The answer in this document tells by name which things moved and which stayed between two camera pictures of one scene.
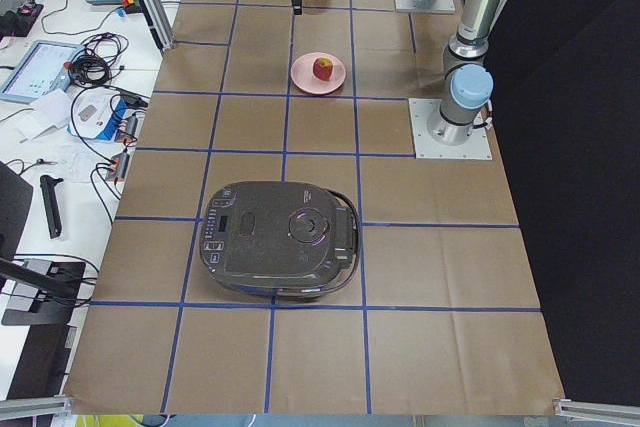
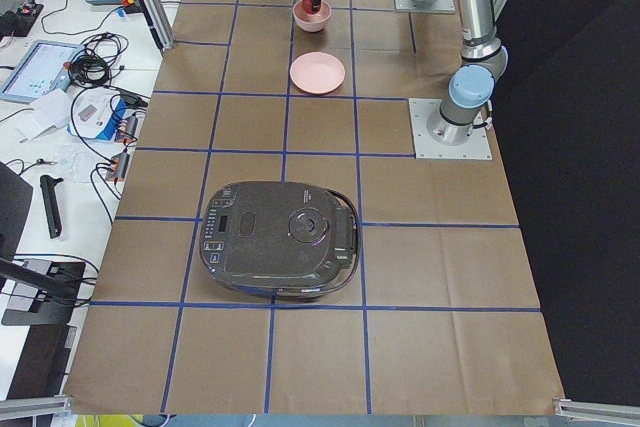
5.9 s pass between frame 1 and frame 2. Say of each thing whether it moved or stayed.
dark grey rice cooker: stayed
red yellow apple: moved
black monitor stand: stayed
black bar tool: stayed
